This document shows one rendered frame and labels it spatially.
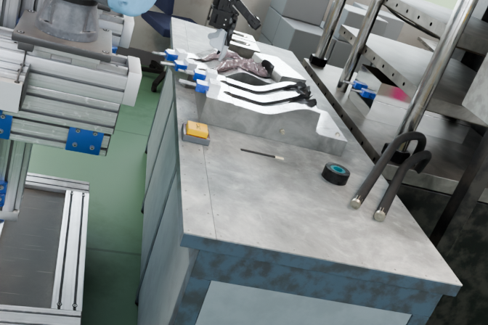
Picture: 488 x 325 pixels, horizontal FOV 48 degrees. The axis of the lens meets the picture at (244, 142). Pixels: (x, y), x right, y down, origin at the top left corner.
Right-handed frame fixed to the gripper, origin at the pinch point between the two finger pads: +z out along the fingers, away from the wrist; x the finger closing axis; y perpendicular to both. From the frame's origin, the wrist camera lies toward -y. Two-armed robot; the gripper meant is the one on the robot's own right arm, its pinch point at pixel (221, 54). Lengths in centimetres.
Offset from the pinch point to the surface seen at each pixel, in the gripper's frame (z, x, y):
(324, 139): 16.4, 8.3, -39.9
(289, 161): 21.0, 21.9, -26.0
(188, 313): 44, 69, 2
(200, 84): 10.6, 2.1, 3.9
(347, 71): 12, -79, -76
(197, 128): 17.2, 22.4, 4.2
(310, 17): 16, -245, -101
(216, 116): 17.6, 8.3, -2.7
